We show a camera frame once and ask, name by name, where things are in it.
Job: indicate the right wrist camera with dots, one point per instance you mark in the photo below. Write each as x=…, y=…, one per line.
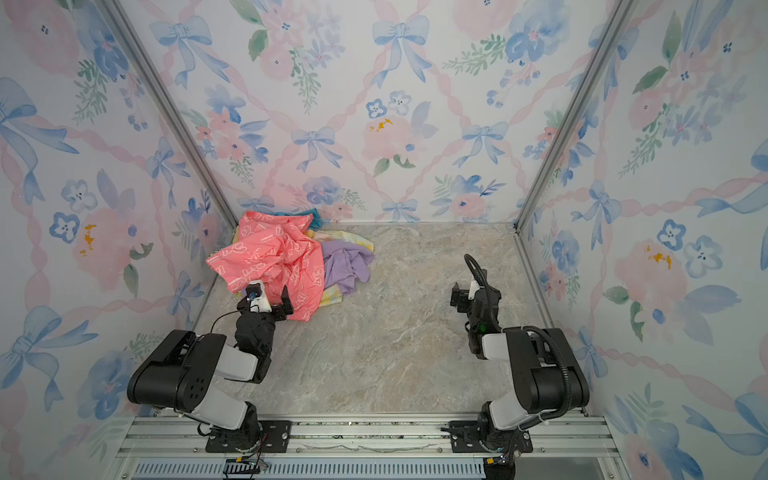
x=473, y=289

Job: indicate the yellow floral cloth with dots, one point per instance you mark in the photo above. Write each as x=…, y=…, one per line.
x=332, y=295

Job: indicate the purple cloth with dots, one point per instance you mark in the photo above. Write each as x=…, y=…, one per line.
x=345, y=265

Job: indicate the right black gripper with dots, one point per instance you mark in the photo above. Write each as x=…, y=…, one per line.
x=462, y=297

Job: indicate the corner aluminium post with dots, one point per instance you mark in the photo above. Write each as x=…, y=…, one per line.
x=614, y=29
x=117, y=19

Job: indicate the pink patterned cloth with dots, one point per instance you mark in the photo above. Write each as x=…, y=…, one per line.
x=276, y=250

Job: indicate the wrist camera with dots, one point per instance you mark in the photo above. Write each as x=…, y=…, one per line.
x=257, y=299
x=473, y=289

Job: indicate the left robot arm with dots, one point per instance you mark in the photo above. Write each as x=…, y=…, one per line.
x=179, y=375

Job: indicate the right corner aluminium post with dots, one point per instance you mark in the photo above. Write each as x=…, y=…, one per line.
x=614, y=29

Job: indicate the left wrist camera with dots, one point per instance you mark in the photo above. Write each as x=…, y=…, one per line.
x=257, y=299

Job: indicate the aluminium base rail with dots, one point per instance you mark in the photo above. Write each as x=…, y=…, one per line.
x=374, y=446

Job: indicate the left corner aluminium post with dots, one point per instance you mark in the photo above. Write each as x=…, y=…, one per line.
x=117, y=19

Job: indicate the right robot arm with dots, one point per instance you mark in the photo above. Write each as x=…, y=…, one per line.
x=546, y=379

